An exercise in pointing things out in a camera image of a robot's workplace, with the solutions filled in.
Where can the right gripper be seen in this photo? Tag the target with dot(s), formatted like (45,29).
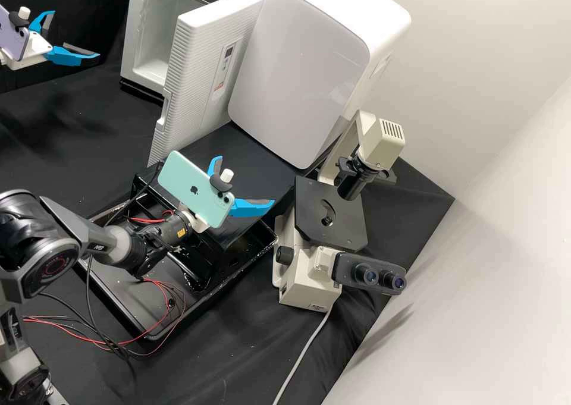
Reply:
(196,221)

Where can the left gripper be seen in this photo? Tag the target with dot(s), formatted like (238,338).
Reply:
(35,48)

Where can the incubator door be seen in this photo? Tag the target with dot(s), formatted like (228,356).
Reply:
(196,79)

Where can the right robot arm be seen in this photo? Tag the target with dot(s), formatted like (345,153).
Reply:
(111,240)

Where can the white incubator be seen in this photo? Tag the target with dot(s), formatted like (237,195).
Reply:
(138,26)

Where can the black platform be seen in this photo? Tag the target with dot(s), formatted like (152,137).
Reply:
(250,155)

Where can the cream microscope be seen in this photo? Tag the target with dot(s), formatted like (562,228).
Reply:
(303,262)

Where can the black tray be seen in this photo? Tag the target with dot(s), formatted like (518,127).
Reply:
(134,307)

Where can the right wrist camera phone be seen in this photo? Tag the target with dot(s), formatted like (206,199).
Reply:
(192,186)

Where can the wrist camera phone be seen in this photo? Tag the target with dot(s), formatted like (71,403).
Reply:
(192,186)
(13,39)

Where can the left wrist camera phone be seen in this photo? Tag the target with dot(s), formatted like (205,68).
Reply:
(13,39)

